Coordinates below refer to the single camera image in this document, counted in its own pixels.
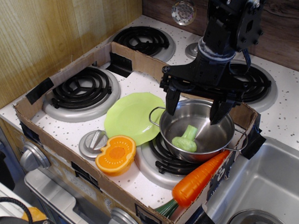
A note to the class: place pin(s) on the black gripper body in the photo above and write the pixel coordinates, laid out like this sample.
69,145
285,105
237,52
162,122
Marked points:
204,78

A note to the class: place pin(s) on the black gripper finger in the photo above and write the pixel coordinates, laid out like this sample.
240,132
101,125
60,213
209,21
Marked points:
172,99
220,109

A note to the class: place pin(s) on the green toy broccoli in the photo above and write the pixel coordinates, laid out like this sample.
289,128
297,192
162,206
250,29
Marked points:
187,141

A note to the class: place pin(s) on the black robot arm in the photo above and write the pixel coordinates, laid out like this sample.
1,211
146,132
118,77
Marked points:
232,27

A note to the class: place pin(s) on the stainless steel pan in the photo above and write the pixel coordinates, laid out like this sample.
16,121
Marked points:
210,139

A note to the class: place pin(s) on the back silver stove knob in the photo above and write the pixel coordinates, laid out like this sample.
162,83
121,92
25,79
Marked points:
191,51

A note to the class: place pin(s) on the silver stove knob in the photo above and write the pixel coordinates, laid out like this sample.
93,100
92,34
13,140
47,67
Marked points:
191,51
91,144

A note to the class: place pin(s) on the light green plate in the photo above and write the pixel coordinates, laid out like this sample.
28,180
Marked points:
136,115

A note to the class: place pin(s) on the back right black burner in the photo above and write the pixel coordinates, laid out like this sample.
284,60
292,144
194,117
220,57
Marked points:
263,92

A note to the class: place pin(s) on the black burner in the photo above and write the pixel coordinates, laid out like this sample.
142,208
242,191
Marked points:
86,96
263,92
160,166
147,40

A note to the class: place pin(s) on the back left black burner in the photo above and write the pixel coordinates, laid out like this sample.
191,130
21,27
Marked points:
147,40

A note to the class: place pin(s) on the front right black burner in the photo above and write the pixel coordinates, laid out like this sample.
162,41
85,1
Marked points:
160,166

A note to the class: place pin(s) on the hanging silver skimmer ladle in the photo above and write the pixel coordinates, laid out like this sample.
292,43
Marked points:
183,12

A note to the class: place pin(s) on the orange toy carrot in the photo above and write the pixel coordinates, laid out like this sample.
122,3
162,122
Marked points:
191,186

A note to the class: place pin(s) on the orange toy pumpkin half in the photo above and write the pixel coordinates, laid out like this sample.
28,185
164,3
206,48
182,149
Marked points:
117,156

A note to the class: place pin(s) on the front left black burner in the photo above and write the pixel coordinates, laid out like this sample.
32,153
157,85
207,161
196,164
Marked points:
86,96

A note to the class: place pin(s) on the silver sink basin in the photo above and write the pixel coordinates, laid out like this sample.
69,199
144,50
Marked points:
269,182

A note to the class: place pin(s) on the front silver stove knob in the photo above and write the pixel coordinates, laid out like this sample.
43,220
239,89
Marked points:
91,144

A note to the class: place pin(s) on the right silver oven knob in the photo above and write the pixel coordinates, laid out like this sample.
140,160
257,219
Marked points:
119,216

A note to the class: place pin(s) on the silver oven knob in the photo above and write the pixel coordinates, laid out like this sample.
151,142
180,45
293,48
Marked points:
33,158
119,216

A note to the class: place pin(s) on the cardboard fence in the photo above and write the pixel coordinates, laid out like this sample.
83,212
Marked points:
131,190

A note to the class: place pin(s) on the left silver oven knob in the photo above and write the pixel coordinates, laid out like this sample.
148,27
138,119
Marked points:
33,158

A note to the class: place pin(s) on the small orange object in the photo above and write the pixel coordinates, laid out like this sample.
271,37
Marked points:
36,214

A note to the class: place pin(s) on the silver oven door handle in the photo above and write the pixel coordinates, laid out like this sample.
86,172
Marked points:
65,205

